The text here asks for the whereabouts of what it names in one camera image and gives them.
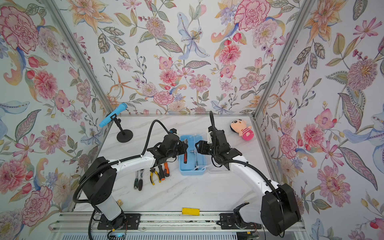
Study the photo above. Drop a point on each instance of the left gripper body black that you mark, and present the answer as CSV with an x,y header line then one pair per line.
x,y
172,153

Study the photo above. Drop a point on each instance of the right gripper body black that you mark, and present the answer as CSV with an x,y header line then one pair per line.
x,y
215,153

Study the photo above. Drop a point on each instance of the blue plastic tool box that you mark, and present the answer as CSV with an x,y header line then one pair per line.
x,y
196,164

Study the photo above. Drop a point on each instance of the clear tool box lid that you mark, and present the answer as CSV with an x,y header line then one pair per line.
x,y
211,169

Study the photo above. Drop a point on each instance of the green black small screwdriver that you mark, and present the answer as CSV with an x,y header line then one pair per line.
x,y
136,182

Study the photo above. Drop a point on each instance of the black handled ratchet wrench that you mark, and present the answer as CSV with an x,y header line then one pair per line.
x,y
140,184

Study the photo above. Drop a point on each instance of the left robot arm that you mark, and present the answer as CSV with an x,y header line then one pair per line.
x,y
96,185

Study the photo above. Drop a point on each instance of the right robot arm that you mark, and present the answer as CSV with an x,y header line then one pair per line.
x,y
277,209

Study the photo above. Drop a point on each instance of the pink plush doll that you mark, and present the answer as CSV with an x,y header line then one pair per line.
x,y
240,127

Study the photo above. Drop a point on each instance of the black microphone stand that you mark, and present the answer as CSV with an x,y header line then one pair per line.
x,y
123,136

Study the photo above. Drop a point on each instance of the blue microphone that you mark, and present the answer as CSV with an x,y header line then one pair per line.
x,y
122,107

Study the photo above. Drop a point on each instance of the yellow tape strip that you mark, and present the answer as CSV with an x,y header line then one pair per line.
x,y
190,211

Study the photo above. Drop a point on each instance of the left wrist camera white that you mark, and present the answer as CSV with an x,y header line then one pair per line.
x,y
173,131

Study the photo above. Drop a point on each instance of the orange handled screwdriver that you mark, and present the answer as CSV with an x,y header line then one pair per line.
x,y
166,170

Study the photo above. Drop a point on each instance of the red black handled screwdriver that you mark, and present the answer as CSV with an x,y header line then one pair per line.
x,y
161,173

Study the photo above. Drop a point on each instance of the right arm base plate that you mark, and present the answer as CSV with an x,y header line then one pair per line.
x,y
232,221

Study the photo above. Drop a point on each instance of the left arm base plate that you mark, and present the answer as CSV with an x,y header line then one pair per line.
x,y
122,222

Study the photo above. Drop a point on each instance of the aluminium front rail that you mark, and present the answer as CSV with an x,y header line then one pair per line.
x,y
150,222

